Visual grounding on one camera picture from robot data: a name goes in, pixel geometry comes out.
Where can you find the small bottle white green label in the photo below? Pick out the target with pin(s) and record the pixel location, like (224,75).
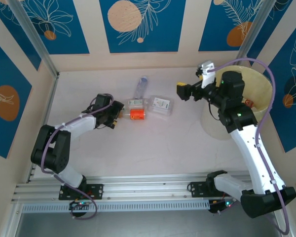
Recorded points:
(135,103)

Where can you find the yellow plastic bin liner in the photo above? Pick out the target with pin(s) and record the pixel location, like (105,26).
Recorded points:
(260,91)

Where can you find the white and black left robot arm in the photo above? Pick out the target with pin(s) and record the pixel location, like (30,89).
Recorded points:
(81,123)

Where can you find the clear plastic box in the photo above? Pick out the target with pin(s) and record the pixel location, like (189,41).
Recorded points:
(160,106)

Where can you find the aluminium frame post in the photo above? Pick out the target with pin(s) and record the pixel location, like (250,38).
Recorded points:
(39,49)
(249,37)

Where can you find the white plastic bin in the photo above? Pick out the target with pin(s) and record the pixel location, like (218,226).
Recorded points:
(212,123)

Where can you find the orange label bottle beige cap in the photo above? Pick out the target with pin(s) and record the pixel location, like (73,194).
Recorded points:
(136,114)

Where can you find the clear bottle blue cap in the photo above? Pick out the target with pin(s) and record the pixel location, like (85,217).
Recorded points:
(141,87)

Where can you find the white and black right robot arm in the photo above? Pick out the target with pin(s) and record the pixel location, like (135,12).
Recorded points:
(251,153)

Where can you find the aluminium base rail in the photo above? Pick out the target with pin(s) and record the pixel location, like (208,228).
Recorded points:
(143,187)

